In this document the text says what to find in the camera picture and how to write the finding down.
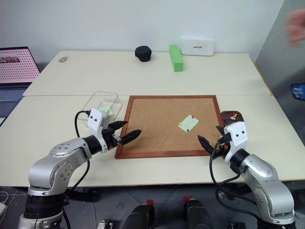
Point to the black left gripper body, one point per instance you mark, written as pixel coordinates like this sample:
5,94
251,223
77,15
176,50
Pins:
109,139

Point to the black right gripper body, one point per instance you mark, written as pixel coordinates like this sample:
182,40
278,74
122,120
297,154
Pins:
221,152

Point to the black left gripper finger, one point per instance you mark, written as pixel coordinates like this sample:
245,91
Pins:
129,137
118,125

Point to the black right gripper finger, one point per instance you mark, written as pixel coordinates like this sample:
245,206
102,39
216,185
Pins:
207,145
220,130

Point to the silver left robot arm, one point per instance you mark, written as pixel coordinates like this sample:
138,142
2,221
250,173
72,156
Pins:
59,155

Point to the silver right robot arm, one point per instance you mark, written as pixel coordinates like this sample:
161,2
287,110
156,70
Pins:
264,176

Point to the light green plastic piece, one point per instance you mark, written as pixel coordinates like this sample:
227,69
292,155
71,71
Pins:
104,109

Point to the wood-framed cork board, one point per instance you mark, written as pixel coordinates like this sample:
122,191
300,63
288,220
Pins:
155,124

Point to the pale green paper note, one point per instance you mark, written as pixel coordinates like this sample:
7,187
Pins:
189,122

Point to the person's bare hand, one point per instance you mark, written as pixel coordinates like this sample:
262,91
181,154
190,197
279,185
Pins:
296,26

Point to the brown pin tray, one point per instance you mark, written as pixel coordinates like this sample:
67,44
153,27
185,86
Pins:
239,118

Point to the clear plastic box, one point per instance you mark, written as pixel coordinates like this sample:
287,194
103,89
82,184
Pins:
104,95

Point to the dark rounded shape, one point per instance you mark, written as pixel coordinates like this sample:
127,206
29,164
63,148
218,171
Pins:
197,214
140,218

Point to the black round cap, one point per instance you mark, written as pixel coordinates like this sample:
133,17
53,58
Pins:
143,53

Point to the green rectangular block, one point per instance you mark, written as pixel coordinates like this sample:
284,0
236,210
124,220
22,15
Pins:
176,58

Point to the blue printed object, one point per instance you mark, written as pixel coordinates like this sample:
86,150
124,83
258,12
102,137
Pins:
298,91

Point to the white rectangular case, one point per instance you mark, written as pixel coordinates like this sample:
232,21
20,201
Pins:
197,46

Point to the open laptop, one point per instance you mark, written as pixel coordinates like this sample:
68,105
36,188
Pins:
16,66

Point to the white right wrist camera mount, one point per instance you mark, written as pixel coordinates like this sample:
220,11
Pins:
238,136

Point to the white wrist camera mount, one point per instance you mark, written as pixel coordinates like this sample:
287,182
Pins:
95,119
238,136

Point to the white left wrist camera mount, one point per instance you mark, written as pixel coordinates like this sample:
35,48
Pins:
95,119

